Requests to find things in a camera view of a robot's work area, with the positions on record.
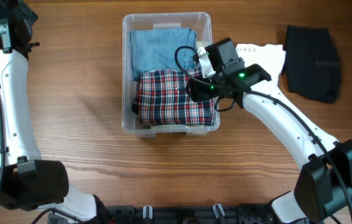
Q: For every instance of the white pixel print t-shirt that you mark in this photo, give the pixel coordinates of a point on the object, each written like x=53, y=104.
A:
x=270, y=57

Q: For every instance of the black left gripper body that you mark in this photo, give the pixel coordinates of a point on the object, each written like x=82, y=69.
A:
x=28, y=14

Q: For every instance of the clear plastic storage bin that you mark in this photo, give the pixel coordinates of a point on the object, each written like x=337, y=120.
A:
x=198, y=21

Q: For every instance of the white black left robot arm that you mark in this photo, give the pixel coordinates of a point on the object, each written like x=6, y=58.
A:
x=28, y=182

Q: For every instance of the folded black garment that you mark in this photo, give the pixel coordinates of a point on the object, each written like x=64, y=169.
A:
x=312, y=66

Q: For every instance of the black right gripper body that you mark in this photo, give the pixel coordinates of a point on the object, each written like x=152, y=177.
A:
x=203, y=91

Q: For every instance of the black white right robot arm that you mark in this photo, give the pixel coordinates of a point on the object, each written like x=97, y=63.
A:
x=324, y=185

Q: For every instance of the blue denim jeans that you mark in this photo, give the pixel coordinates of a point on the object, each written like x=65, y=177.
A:
x=155, y=49

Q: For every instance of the red navy plaid shirt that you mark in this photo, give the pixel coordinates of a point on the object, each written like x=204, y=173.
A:
x=161, y=99

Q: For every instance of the cream white cloth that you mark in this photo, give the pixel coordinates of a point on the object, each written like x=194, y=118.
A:
x=168, y=105

